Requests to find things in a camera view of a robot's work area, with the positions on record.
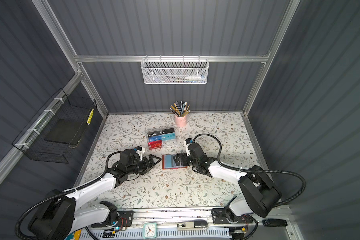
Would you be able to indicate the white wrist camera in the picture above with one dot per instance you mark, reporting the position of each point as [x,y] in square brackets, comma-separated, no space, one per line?
[187,143]
[140,151]

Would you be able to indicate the red leather card holder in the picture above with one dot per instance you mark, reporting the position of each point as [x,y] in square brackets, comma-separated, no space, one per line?
[177,166]

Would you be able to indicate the yellow tag on basket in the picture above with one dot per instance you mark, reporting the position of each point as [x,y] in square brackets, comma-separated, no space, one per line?
[90,116]

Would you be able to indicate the silver black usb device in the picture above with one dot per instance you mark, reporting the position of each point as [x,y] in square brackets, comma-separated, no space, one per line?
[193,225]

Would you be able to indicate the coloured pencils bundle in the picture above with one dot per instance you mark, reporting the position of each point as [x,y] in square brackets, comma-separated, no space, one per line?
[180,109]

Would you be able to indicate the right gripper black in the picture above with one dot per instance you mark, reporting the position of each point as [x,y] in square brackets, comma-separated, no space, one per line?
[179,158]

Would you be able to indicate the teal card in holder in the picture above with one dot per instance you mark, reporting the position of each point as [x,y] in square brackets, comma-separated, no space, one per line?
[168,162]

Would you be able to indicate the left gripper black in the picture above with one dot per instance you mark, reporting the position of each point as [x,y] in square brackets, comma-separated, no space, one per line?
[151,160]

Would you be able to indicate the black remote on rail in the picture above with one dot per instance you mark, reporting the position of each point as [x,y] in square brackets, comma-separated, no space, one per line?
[274,223]

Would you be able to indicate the colourful picture book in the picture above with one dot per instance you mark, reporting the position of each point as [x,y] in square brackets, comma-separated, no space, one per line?
[74,235]

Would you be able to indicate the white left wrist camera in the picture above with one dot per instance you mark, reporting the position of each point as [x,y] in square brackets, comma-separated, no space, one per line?
[140,151]

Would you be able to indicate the black card in organizer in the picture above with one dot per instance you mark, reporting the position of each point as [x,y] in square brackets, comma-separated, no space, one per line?
[153,133]

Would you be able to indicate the clear acrylic card organizer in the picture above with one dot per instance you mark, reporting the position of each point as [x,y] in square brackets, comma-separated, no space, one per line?
[165,143]

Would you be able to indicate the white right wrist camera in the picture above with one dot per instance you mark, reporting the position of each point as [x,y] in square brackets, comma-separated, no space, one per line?
[187,143]

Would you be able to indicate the red card in organizer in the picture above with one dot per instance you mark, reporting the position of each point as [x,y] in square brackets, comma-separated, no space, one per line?
[155,145]

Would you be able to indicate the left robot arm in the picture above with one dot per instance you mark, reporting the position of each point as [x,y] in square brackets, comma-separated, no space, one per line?
[61,212]

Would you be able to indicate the black wire side basket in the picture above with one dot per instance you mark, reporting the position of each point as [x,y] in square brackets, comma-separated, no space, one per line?
[57,132]

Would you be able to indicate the white wire wall basket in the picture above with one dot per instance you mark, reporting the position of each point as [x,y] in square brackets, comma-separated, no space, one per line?
[154,71]

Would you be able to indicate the teal card in organizer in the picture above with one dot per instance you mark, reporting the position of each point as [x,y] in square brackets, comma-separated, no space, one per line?
[168,137]

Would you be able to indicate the pens in white basket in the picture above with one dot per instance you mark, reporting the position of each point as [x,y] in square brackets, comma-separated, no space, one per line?
[192,79]

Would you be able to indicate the small teal desk clock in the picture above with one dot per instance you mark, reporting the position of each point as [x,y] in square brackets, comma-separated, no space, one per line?
[150,231]

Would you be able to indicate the blue card in organizer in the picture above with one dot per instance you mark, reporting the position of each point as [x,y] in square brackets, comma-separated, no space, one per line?
[155,138]

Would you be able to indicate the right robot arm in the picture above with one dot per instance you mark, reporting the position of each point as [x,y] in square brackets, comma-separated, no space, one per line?
[259,192]

